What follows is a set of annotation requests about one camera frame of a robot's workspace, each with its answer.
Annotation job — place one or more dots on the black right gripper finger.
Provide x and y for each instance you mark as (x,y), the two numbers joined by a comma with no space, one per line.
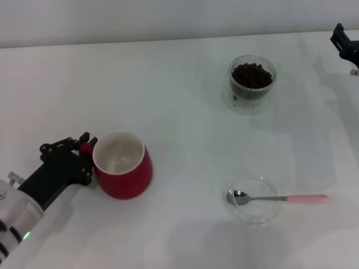
(339,36)

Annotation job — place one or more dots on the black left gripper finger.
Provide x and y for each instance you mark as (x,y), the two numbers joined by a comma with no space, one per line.
(60,144)
(86,171)

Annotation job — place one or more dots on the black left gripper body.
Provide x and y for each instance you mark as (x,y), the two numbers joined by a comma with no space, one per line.
(56,179)

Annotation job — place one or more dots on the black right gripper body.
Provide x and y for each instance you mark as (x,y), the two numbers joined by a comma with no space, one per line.
(353,53)

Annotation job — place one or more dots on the red ceramic mug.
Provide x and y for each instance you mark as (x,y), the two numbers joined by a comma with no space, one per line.
(123,182)

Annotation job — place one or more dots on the pile of coffee beans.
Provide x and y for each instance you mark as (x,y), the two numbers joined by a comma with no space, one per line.
(251,75)

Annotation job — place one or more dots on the clear glass saucer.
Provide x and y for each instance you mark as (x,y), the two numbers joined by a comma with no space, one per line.
(261,215)

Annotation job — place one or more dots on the clear double-wall glass cup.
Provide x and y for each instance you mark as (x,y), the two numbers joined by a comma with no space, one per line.
(238,108)

